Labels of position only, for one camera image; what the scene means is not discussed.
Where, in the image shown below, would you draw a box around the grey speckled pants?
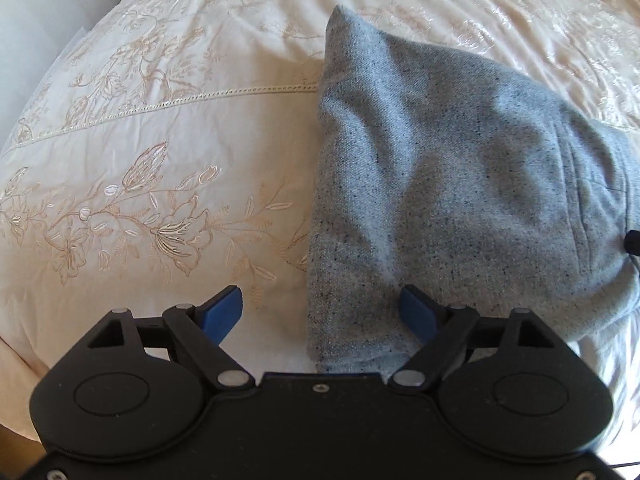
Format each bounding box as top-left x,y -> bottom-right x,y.
307,6 -> 639,374

